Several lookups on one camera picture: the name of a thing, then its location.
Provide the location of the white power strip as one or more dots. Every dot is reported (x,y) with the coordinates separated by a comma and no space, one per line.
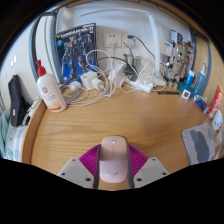
(142,86)

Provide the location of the white red-capped pump bottle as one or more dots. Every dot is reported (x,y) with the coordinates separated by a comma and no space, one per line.
(50,91)

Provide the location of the blue snack packet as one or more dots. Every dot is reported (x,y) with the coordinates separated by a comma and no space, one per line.
(201,104)

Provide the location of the teal blanket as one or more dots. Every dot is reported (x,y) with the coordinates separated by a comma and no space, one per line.
(3,130)

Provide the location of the white wall socket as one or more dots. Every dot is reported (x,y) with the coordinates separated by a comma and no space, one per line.
(125,41)
(110,39)

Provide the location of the blue white-capped bottle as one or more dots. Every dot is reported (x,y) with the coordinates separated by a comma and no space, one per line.
(190,78)

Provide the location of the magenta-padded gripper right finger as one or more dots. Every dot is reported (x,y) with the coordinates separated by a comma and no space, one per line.
(151,170)

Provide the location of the colourful picture collage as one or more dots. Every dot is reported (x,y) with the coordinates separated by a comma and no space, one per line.
(188,43)

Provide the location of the black pen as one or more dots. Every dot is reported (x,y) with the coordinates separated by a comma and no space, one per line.
(168,92)

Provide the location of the blue robot model kit box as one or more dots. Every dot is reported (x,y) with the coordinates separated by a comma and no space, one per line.
(76,50)

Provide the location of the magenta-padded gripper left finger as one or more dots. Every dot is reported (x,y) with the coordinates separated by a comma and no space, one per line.
(76,171)

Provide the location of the beige robot model figure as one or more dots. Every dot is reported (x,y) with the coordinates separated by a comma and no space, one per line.
(175,70)

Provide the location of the white desk lamp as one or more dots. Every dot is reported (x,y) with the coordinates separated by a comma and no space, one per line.
(154,40)

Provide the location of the pink computer mouse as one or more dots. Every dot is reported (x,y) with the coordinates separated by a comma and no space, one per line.
(113,160)

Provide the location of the black bag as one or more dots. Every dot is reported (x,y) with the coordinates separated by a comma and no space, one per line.
(16,100)

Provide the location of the red yellow-lidded chips can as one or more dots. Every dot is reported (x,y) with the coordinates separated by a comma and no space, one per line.
(216,101)

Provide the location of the teal round tin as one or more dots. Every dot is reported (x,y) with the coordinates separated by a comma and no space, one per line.
(181,87)

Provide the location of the grey cloud-print mouse pad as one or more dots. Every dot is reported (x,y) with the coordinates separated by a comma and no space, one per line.
(199,143)

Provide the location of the small white charger block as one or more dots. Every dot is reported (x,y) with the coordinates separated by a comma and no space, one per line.
(98,84)

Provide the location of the small white cube clock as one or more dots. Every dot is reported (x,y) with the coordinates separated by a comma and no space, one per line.
(186,94)

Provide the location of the bed with patterned sheet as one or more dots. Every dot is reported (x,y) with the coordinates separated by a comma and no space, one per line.
(13,140)

